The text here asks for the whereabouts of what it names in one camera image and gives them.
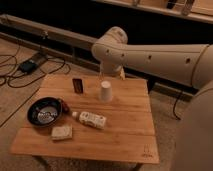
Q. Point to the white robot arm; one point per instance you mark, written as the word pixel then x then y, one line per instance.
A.
pixel 190 65

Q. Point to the dark rectangular eraser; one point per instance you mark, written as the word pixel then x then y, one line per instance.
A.
pixel 78 85

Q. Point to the wooden folding table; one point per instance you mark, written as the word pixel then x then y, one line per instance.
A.
pixel 119 130

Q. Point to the white plastic bottle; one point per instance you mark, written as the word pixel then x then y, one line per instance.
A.
pixel 90 119

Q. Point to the black frying pan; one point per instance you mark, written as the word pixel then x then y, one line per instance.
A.
pixel 46 111

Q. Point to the black power adapter box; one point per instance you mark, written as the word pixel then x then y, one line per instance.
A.
pixel 27 67

